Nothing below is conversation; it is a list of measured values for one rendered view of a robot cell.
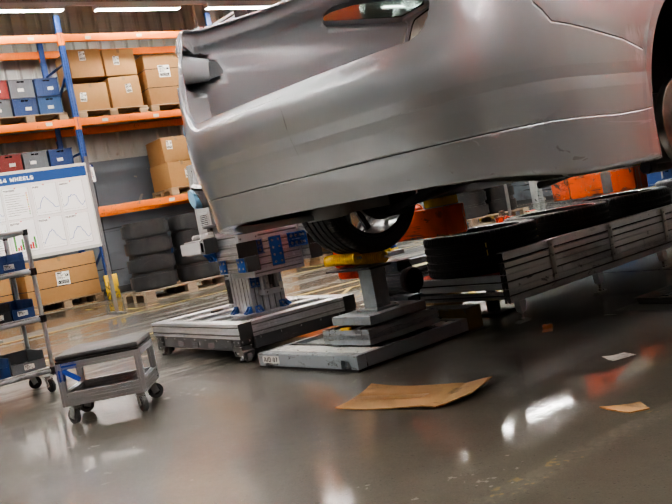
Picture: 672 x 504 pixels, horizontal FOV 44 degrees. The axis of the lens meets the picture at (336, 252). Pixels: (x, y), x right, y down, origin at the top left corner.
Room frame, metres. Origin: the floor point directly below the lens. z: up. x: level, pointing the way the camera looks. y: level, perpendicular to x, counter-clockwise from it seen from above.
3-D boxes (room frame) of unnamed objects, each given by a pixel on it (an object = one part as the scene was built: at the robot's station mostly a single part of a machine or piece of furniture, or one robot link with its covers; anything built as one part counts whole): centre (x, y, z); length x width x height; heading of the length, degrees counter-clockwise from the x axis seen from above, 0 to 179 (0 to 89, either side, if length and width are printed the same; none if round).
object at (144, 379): (4.03, 1.20, 0.17); 0.43 x 0.36 x 0.34; 92
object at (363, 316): (4.29, -0.16, 0.32); 0.40 x 0.30 x 0.28; 130
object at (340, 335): (4.29, -0.16, 0.13); 0.50 x 0.36 x 0.10; 130
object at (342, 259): (4.26, -0.02, 0.51); 0.29 x 0.06 x 0.06; 40
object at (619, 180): (5.90, -1.99, 0.69); 0.52 x 0.17 x 0.35; 40
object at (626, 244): (5.40, -1.53, 0.14); 2.47 x 0.85 x 0.27; 130
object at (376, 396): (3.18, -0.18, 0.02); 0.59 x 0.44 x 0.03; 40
